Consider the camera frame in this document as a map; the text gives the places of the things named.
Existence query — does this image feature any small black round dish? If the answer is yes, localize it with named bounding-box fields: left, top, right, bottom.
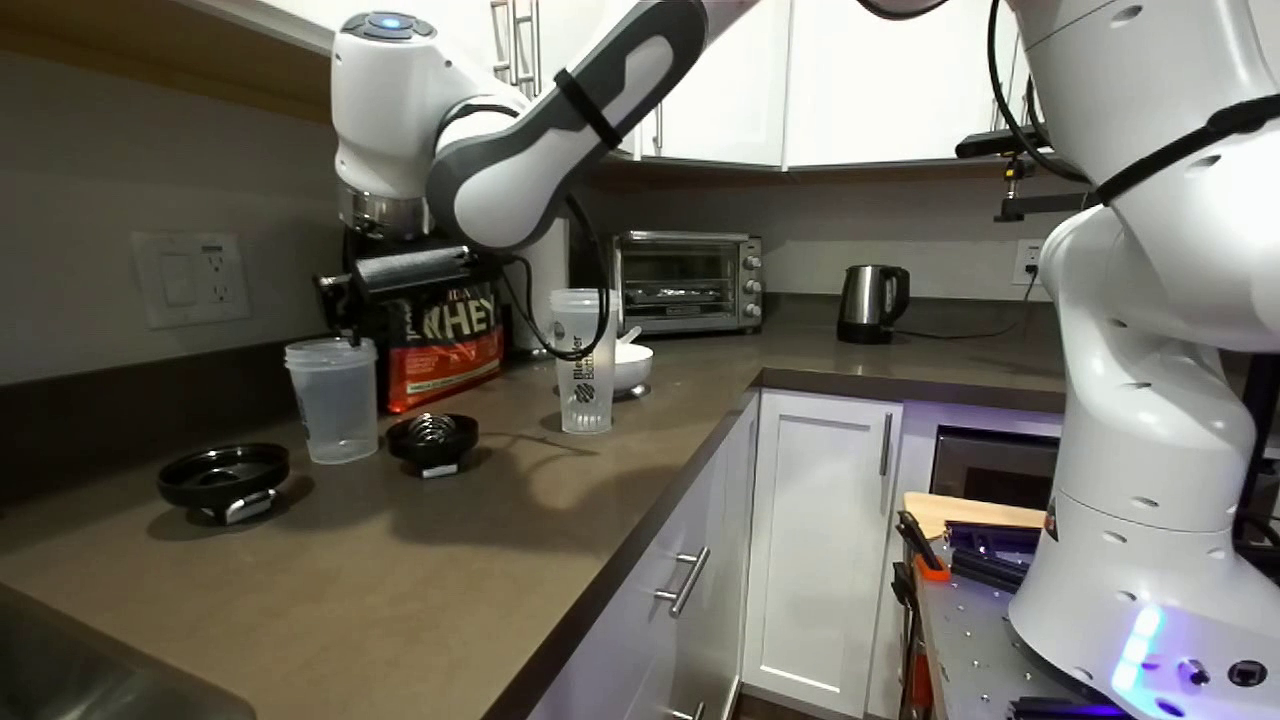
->
left=383, top=410, right=485, bottom=483

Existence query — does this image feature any white corner cabinet door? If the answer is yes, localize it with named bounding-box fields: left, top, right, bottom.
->
left=740, top=383, right=911, bottom=720

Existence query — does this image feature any silver toaster oven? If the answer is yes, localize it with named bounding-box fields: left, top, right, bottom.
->
left=613, top=230, right=770, bottom=340

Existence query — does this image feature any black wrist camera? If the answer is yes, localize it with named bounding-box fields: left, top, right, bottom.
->
left=313, top=240, right=480, bottom=305

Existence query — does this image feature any black protein powder tub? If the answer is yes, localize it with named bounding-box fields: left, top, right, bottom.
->
left=367, top=274, right=511, bottom=420

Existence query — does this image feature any white perforated base plate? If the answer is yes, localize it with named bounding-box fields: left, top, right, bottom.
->
left=917, top=569, right=1280, bottom=720

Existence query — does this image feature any grey drawer cabinet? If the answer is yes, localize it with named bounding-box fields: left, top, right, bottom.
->
left=523, top=398, right=759, bottom=720

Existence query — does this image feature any white wall outlet plate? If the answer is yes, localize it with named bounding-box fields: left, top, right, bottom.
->
left=128, top=230, right=255, bottom=337

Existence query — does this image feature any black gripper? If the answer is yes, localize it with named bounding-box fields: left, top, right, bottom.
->
left=316, top=230, right=399, bottom=340

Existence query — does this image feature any white outlet with plug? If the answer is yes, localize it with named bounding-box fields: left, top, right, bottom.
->
left=1012, top=235, right=1047, bottom=289

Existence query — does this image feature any white upper wall cabinet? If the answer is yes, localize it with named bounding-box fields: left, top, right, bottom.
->
left=261, top=0, right=650, bottom=151

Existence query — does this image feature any tall clear shaker bottle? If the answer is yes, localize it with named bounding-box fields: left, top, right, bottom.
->
left=548, top=285, right=627, bottom=442

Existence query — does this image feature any black built-in appliance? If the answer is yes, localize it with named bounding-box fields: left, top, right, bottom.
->
left=925, top=420, right=1065, bottom=517

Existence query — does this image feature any steel kitchen sink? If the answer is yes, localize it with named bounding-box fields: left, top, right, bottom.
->
left=0, top=579, right=261, bottom=720

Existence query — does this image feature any white ceramic bowl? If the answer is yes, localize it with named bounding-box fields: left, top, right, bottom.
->
left=613, top=337, right=660, bottom=400

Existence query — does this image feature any large black round dish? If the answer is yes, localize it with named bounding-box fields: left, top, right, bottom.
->
left=152, top=442, right=292, bottom=533

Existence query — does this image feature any steel electric kettle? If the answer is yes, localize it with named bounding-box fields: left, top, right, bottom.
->
left=832, top=260, right=917, bottom=350

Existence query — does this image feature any short clear plastic bottle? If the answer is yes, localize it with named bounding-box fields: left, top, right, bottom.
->
left=281, top=337, right=383, bottom=469

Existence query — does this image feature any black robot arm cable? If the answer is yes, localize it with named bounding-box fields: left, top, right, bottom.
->
left=498, top=0, right=1280, bottom=368

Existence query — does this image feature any orange black bar clamp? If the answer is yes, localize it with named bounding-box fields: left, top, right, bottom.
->
left=899, top=636, right=936, bottom=720
left=893, top=503, right=962, bottom=587

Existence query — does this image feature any light wooden robot table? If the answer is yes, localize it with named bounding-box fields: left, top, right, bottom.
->
left=899, top=488, right=1051, bottom=542

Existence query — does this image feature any black stereo camera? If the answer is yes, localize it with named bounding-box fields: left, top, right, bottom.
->
left=951, top=124, right=1031, bottom=164

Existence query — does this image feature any white upper cabinet row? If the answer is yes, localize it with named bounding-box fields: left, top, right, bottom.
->
left=637, top=0, right=1058, bottom=175

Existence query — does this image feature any black aluminium rail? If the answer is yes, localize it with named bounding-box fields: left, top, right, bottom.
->
left=946, top=519, right=1046, bottom=593

